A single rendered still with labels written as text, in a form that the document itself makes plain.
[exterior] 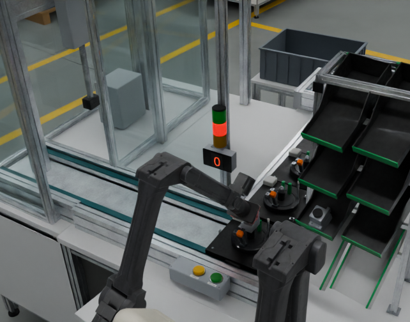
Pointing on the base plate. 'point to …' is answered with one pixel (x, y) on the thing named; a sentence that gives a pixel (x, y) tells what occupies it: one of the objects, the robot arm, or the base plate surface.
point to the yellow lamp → (220, 141)
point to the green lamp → (218, 117)
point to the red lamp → (220, 129)
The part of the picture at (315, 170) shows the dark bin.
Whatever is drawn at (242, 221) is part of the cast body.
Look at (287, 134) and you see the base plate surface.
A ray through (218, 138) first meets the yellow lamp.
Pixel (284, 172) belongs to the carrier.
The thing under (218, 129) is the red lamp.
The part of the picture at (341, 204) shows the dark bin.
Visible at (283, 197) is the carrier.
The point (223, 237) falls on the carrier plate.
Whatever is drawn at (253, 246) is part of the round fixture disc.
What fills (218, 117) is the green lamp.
